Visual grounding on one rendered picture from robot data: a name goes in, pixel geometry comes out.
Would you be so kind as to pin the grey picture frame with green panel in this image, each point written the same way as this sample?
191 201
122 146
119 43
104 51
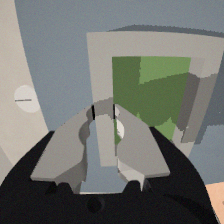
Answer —
169 93

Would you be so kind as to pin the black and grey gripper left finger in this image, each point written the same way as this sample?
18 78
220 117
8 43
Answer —
58 157

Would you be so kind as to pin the grey flat board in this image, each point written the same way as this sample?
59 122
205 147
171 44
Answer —
53 34

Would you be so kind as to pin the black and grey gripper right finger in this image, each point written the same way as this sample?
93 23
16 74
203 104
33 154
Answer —
146 155

